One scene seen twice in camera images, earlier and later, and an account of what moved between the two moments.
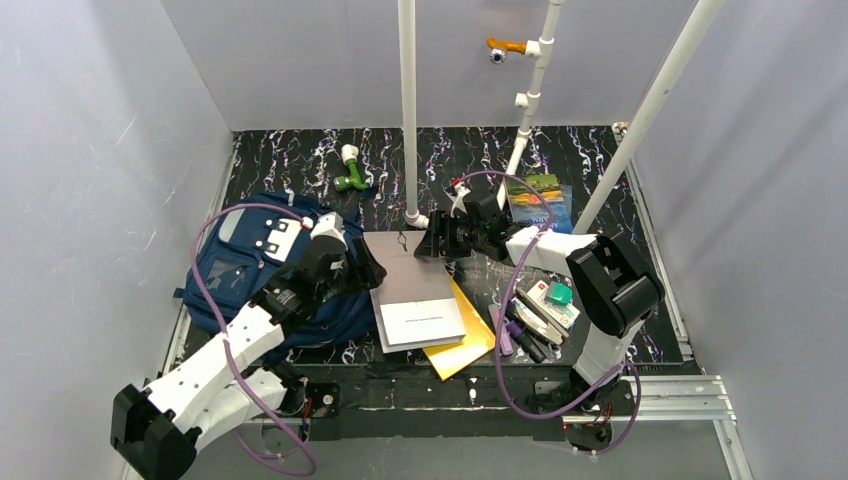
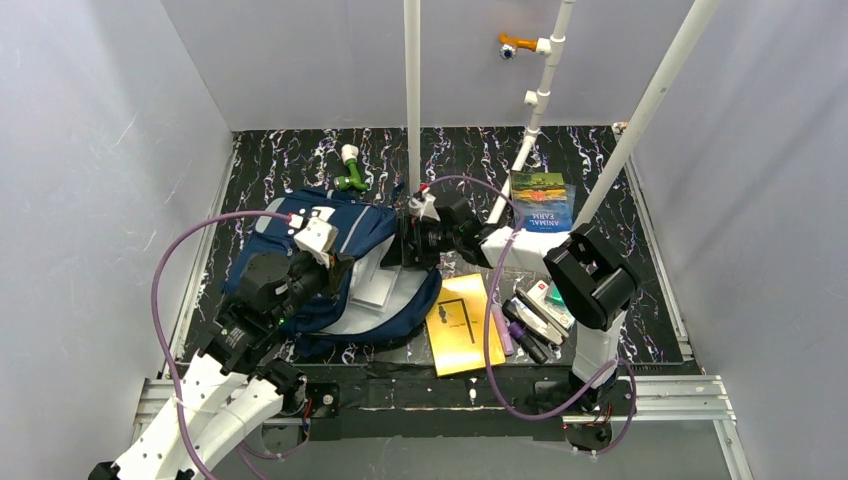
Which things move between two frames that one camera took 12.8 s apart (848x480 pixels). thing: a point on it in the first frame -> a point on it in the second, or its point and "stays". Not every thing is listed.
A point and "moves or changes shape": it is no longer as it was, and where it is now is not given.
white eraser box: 539,290 stays
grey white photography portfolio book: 414,301 moves or changes shape
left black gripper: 357,266 -> 333,273
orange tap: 512,46 -> 521,42
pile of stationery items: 547,310 stays
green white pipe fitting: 349,155 stays
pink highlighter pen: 505,342 stays
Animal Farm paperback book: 526,207 stays
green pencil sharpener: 560,293 stays
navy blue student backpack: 237,249 -> 362,224
